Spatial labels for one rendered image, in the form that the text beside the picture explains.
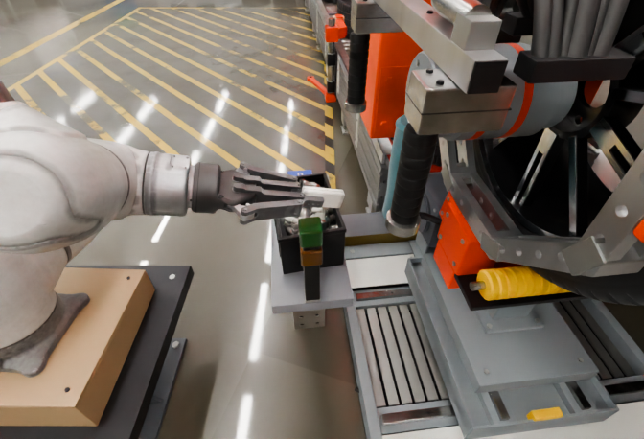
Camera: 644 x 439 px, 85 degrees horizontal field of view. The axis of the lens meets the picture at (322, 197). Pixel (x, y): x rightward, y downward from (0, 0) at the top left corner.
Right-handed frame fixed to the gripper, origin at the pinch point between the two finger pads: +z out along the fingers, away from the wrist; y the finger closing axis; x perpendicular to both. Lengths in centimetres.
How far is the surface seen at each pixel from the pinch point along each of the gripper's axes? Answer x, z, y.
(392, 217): -8.3, 4.5, -13.3
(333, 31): 10, 44, 165
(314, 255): 10.3, 0.8, -3.5
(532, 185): -7.1, 40.0, -0.1
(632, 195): -21.5, 23.2, -22.5
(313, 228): 4.6, -0.7, -2.7
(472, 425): 44, 43, -24
